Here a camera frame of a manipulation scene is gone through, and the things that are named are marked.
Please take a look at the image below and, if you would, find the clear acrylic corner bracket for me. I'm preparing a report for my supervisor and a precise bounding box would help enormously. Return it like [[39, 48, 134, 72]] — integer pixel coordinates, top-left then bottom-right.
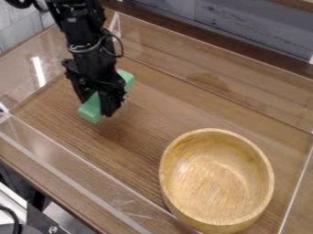
[[108, 12, 121, 37]]

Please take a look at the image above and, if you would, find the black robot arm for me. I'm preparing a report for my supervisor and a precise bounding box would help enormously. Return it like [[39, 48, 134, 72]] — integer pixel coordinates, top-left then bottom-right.
[[47, 0, 126, 117]]

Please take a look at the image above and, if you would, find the brown wooden bowl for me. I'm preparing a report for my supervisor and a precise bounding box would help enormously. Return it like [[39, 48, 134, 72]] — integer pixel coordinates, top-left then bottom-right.
[[160, 128, 276, 234]]

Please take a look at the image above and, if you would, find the green rectangular block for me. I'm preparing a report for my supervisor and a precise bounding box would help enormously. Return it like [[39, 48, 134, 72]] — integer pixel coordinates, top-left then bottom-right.
[[78, 69, 136, 123]]

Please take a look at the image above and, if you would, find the black cable bottom left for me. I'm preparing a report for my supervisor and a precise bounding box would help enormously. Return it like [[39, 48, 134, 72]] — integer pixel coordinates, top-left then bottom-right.
[[0, 204, 22, 234]]

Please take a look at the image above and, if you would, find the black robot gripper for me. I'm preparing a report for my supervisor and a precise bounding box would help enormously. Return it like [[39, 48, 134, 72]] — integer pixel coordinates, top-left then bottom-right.
[[62, 45, 125, 117]]

